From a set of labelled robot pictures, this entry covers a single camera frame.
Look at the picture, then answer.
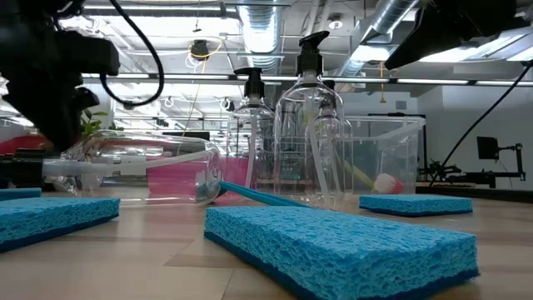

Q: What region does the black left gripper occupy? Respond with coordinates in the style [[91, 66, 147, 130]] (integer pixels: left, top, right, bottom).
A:
[[0, 28, 101, 153]]

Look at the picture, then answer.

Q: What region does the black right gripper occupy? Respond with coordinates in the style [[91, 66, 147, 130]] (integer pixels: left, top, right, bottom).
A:
[[383, 0, 517, 71]]

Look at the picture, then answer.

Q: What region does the red dish brush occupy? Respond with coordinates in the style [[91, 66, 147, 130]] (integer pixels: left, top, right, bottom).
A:
[[371, 172, 406, 196], [0, 135, 55, 156]]

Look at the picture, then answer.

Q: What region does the clear plastic pump bottle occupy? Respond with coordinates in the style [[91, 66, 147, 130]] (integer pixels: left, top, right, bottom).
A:
[[311, 78, 355, 199], [273, 30, 347, 209], [227, 67, 276, 197], [0, 128, 224, 208]]

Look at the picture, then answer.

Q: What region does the blue cellulose sponge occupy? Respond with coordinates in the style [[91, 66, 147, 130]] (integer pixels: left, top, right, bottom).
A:
[[358, 193, 475, 218], [0, 187, 42, 203], [203, 205, 481, 300], [0, 197, 122, 254]]

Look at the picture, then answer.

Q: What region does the yellow-green dish brush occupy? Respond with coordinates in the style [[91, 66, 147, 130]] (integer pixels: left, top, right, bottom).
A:
[[300, 108, 376, 189]]

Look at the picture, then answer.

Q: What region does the teal dish brush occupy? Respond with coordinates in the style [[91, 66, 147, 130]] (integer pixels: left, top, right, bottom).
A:
[[195, 179, 312, 208]]

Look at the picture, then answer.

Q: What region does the black monitor on arm mount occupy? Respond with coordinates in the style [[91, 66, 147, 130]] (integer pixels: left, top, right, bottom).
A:
[[456, 136, 527, 189]]

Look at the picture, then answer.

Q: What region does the green plant in white pot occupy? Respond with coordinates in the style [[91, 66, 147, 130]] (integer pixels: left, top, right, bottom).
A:
[[80, 108, 126, 138]]

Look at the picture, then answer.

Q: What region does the clear plastic bin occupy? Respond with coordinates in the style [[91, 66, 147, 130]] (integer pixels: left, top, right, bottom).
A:
[[344, 115, 427, 196]]

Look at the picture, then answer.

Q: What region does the black background computer monitor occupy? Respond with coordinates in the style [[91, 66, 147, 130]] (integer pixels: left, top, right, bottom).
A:
[[161, 131, 212, 143]]

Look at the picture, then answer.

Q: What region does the pink plastic tray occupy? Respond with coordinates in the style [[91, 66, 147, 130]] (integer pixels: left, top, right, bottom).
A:
[[146, 156, 256, 205]]

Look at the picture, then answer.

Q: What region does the silver slanted ventilation duct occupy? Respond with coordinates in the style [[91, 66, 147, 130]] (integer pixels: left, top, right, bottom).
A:
[[336, 0, 420, 78]]

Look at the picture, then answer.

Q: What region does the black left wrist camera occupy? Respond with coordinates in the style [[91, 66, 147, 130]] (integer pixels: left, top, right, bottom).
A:
[[53, 31, 122, 77]]

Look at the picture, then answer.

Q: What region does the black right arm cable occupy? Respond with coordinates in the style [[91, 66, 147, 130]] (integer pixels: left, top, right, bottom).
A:
[[428, 61, 533, 187]]

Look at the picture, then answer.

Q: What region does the silver ribbed ventilation duct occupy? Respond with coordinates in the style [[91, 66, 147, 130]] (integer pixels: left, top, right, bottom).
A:
[[237, 0, 285, 75]]

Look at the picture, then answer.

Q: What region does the black ceiling device yellow cable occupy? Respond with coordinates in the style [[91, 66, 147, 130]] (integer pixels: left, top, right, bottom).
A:
[[189, 39, 212, 63]]

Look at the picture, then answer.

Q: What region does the black aluminium table frame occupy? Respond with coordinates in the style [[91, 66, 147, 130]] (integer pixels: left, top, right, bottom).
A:
[[416, 185, 533, 205]]

